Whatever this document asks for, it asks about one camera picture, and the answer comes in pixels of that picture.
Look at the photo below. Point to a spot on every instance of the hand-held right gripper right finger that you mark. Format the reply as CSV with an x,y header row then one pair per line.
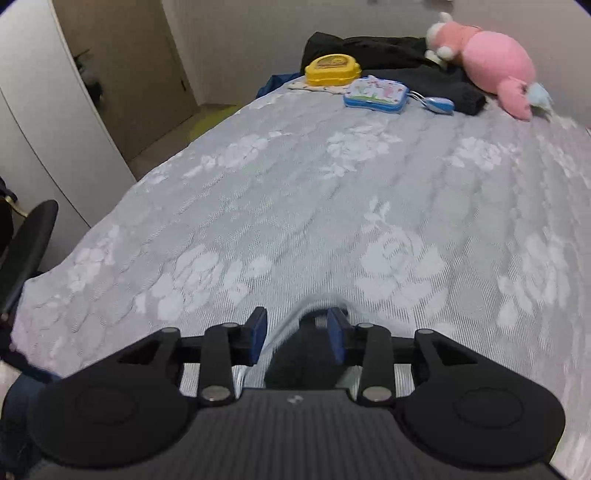
x,y
337,337

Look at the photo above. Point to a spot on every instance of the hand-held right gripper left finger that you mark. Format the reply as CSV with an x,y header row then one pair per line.
x,y
258,339

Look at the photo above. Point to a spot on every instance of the black cloth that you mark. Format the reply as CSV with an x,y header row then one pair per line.
x,y
392,55

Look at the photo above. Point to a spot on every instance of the green floor mat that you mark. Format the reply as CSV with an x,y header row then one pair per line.
x,y
212,120

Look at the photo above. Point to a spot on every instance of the blue printed tin case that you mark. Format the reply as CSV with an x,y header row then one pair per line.
x,y
375,94

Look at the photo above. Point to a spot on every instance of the white floral cloth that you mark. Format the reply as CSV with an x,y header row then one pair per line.
x,y
300,86

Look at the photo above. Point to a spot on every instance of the blue cloth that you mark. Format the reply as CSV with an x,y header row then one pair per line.
x,y
279,83

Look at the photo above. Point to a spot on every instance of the white wardrobe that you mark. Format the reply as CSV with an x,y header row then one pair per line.
x,y
41,115

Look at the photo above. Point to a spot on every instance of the grey floral quilted mattress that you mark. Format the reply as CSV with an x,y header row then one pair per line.
x,y
323,207

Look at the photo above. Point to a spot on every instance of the black chair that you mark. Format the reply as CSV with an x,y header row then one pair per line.
x,y
27,249

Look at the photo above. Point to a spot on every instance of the small yellow lidded container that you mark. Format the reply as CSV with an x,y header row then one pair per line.
x,y
332,69

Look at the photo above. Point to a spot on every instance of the brown door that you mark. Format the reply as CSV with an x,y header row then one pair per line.
x,y
124,69

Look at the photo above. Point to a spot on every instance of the pink plush toy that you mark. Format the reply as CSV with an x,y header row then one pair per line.
x,y
494,60

